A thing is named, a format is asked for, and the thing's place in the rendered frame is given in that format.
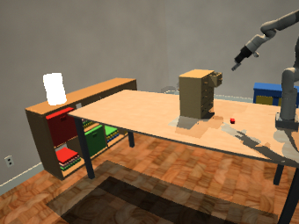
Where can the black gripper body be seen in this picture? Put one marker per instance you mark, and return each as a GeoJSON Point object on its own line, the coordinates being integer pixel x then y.
{"type": "Point", "coordinates": [247, 51]}

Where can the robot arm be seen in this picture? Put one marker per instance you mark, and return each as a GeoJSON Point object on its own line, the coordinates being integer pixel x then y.
{"type": "Point", "coordinates": [288, 98]}

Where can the dark brown wooden drawer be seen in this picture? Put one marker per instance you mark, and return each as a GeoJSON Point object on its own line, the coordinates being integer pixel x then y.
{"type": "Point", "coordinates": [204, 96]}
{"type": "Point", "coordinates": [210, 103]}
{"type": "Point", "coordinates": [204, 109]}
{"type": "Point", "coordinates": [210, 94]}
{"type": "Point", "coordinates": [214, 79]}
{"type": "Point", "coordinates": [204, 83]}

